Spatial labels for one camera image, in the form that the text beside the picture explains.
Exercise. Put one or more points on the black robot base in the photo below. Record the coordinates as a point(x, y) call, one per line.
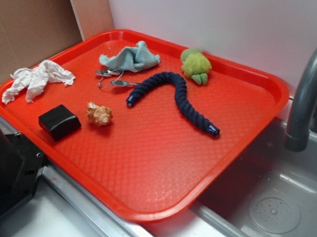
point(21, 165)

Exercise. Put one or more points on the light blue cloth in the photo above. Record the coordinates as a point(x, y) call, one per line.
point(134, 59)

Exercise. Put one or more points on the red plastic tray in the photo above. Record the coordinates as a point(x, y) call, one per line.
point(149, 162)

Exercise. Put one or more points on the tan conch seashell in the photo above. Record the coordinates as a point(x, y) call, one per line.
point(98, 115)

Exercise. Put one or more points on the green plush toy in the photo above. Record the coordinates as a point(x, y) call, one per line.
point(196, 66)

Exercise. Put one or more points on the black rectangular block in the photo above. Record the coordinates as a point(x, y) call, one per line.
point(59, 122)

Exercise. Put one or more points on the crumpled white paper towel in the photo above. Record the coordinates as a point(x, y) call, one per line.
point(35, 80)

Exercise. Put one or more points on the grey plastic sink basin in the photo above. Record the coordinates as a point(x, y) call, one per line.
point(267, 191)

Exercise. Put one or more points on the brown cardboard panel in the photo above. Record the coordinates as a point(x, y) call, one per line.
point(34, 30)

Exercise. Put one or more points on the grey sink faucet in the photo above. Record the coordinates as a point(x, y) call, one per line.
point(303, 113)

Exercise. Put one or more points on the metal measuring spoons on ring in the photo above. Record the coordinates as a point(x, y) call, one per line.
point(117, 82)

